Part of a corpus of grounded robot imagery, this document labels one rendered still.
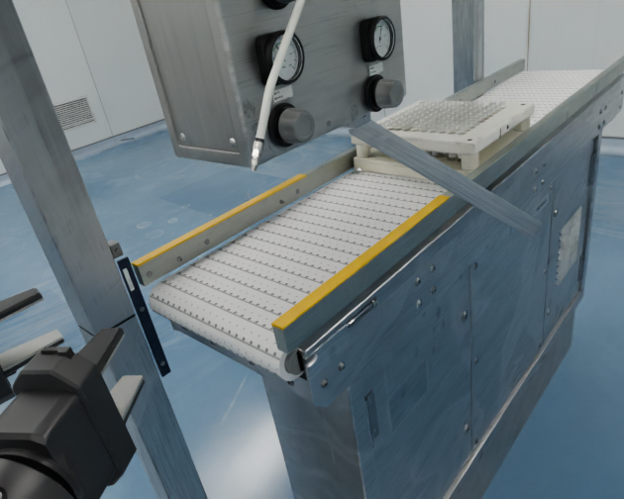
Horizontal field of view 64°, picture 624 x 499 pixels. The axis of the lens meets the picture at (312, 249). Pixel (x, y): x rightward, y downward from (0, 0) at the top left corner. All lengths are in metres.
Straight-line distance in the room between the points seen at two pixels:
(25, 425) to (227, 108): 0.25
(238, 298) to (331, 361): 0.14
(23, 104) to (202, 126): 0.27
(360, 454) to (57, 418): 0.53
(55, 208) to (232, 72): 0.35
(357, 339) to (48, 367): 0.35
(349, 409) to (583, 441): 1.08
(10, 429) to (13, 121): 0.35
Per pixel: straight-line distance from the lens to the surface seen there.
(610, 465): 1.69
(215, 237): 0.76
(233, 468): 1.71
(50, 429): 0.38
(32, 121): 0.64
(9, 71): 0.64
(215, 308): 0.62
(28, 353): 0.59
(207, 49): 0.39
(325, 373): 0.58
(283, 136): 0.39
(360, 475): 0.85
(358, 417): 0.76
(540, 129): 1.03
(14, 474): 0.36
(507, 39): 3.91
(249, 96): 0.38
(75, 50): 6.17
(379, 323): 0.64
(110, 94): 6.30
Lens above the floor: 1.27
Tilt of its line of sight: 28 degrees down
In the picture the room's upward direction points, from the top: 10 degrees counter-clockwise
